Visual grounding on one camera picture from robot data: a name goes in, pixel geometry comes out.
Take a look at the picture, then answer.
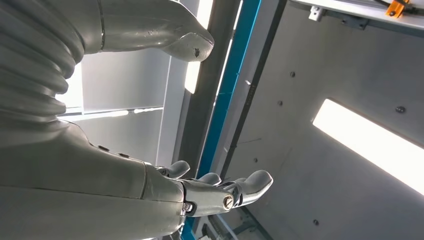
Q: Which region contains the narrow bright light strip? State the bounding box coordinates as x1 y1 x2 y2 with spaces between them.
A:
184 0 215 95

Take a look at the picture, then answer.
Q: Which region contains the blue metal beam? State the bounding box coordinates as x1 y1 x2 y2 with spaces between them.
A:
180 0 263 240

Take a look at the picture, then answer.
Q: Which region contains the bright rectangular light panel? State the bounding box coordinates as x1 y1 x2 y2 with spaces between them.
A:
312 98 424 197

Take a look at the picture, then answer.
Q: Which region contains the orange clip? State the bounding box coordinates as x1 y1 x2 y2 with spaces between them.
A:
384 0 411 19

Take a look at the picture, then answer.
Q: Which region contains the grey metal post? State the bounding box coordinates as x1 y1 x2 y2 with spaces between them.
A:
172 0 241 173

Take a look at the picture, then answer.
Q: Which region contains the white corner bracket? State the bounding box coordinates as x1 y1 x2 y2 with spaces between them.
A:
308 5 327 22

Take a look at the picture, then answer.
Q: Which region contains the dark metal bracket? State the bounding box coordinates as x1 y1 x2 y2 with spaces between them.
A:
341 14 369 31

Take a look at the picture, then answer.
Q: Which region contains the aluminium overhead rail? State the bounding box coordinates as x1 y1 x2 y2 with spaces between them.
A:
291 0 424 31

